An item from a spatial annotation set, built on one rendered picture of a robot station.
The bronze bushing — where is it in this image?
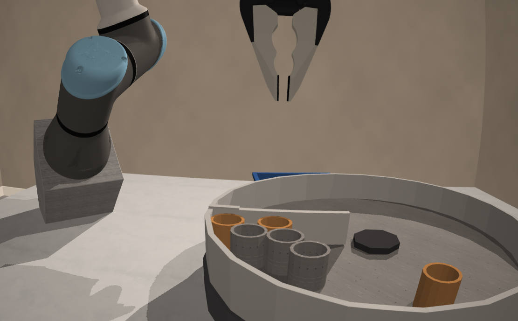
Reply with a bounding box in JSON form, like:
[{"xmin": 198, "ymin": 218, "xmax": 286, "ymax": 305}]
[
  {"xmin": 413, "ymin": 262, "xmax": 463, "ymax": 307},
  {"xmin": 257, "ymin": 216, "xmax": 292, "ymax": 232},
  {"xmin": 211, "ymin": 213, "xmax": 245, "ymax": 250}
]

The blue crate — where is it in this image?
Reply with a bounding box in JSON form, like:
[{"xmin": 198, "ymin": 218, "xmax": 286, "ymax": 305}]
[{"xmin": 252, "ymin": 172, "xmax": 330, "ymax": 181}]

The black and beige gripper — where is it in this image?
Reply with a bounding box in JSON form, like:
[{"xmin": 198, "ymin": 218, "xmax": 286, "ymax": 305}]
[{"xmin": 240, "ymin": 0, "xmax": 331, "ymax": 101}]

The grey metal bushing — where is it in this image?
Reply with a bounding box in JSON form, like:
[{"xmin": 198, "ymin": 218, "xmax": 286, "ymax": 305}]
[
  {"xmin": 230, "ymin": 223, "xmax": 268, "ymax": 269},
  {"xmin": 265, "ymin": 228, "xmax": 304, "ymax": 276},
  {"xmin": 287, "ymin": 241, "xmax": 331, "ymax": 292}
]

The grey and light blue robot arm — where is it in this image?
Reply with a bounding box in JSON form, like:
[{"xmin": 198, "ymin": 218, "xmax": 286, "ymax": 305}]
[{"xmin": 43, "ymin": 0, "xmax": 167, "ymax": 180}]

